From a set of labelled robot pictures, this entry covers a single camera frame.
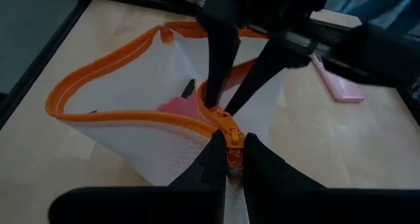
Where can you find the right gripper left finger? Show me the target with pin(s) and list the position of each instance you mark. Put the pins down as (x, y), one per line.
(180, 204)

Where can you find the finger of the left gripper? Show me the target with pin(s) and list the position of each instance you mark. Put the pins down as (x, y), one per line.
(221, 59)
(262, 76)

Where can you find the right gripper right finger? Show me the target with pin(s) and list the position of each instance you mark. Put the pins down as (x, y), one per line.
(295, 204)

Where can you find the black pen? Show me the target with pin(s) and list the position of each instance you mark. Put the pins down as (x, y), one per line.
(188, 88)

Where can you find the pink round item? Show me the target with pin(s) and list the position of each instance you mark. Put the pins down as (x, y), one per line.
(178, 106)

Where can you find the pink smartphone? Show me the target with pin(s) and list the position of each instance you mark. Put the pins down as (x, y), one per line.
(341, 86)

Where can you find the mesh zip pouch orange trim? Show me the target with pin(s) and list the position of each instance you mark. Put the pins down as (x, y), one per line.
(131, 86)

